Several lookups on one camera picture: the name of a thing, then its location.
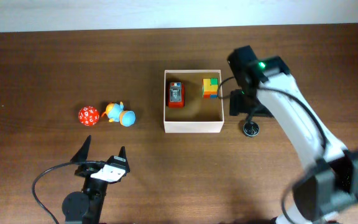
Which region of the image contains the blue orange toy figure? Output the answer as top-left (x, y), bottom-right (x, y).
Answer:
top-left (101, 101), bottom-right (136, 127)

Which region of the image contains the colourful puzzle cube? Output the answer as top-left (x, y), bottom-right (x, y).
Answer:
top-left (203, 78), bottom-right (219, 98)

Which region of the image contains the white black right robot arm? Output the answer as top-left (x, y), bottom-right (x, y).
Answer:
top-left (227, 53), bottom-right (358, 223)

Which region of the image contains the red ball with white letters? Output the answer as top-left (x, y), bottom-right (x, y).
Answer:
top-left (78, 106), bottom-right (100, 126)

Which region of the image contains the red toy fire truck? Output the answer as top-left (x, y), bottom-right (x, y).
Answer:
top-left (167, 82), bottom-right (185, 108)

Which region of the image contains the black round cap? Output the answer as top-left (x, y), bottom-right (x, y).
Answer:
top-left (243, 121), bottom-right (260, 138)

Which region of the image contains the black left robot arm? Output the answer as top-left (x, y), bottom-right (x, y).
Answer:
top-left (62, 136), bottom-right (130, 224)

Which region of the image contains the beige cardboard box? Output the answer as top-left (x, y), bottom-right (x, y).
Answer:
top-left (163, 70), bottom-right (224, 133)

